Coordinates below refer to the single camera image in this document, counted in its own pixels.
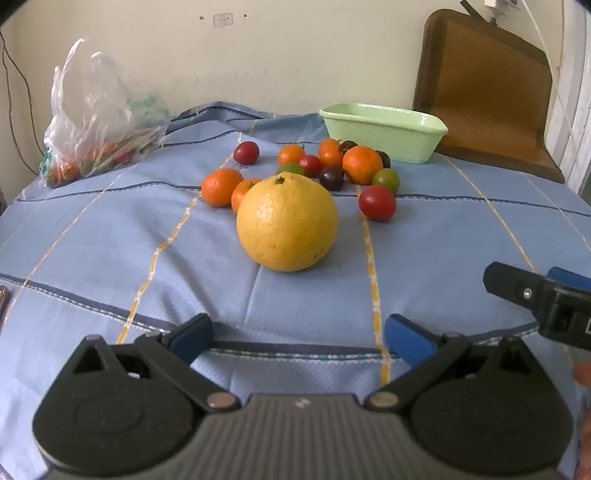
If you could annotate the small wall sticker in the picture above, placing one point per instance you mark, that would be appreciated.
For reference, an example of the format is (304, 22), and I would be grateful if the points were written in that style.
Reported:
(223, 19)

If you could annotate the green cherry tomato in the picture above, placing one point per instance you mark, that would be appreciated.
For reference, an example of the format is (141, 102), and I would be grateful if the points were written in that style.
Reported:
(387, 180)
(290, 169)

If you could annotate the white window frame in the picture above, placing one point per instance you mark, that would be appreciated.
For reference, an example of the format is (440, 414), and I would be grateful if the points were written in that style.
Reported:
(575, 92)

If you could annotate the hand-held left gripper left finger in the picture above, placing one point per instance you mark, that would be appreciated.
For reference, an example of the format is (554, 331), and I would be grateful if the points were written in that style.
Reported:
(194, 337)

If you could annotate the white power strip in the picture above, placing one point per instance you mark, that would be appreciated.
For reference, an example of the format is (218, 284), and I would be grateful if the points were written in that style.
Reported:
(501, 7)

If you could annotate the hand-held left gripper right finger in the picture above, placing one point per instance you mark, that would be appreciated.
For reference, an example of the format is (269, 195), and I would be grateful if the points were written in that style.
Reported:
(408, 339)

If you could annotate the large yellow orange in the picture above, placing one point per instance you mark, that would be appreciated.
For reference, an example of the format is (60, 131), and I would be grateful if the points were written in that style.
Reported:
(287, 221)

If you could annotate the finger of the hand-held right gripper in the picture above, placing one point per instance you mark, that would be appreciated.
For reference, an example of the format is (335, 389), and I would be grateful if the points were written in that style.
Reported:
(512, 284)
(572, 279)

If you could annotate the light green plastic basket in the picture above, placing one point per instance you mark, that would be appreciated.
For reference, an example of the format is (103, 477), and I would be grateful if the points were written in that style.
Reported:
(383, 134)

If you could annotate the brown woven seat cushion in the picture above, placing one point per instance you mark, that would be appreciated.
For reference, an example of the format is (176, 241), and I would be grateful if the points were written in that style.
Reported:
(489, 92)

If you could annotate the clear plastic bag of produce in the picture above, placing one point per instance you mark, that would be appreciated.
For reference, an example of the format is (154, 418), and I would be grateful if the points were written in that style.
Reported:
(92, 115)

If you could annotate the brown slim object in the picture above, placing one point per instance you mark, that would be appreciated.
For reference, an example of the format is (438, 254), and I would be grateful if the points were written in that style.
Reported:
(3, 302)

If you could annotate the blue striped blanket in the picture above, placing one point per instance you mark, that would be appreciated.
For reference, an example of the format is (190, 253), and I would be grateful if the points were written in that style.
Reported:
(138, 240)

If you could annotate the black tape strip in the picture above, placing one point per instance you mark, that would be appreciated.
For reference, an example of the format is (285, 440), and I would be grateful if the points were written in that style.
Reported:
(471, 9)

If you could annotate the person's right hand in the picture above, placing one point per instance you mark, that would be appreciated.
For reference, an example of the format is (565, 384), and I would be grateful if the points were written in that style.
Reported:
(582, 374)

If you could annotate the tangerine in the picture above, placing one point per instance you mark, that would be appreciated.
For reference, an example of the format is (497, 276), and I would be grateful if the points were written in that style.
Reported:
(220, 187)
(240, 194)
(362, 165)

